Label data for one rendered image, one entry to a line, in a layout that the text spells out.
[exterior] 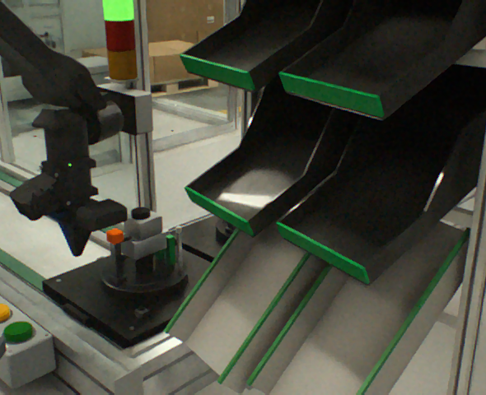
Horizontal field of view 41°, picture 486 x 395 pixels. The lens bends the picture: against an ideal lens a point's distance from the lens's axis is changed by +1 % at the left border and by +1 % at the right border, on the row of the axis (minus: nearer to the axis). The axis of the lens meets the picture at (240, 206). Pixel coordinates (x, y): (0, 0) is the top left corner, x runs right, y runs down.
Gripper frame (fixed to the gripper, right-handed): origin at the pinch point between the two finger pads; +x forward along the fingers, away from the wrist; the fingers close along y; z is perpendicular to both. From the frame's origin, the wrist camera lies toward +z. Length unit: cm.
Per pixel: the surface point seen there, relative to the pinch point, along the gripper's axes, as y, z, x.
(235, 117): -81, -115, 16
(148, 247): 2.2, -11.4, 5.1
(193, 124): -97, -109, 20
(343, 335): 40.9, -9.4, 2.7
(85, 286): -5.2, -4.0, 12.1
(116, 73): -17.5, -21.1, -18.5
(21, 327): -1.5, 9.1, 12.2
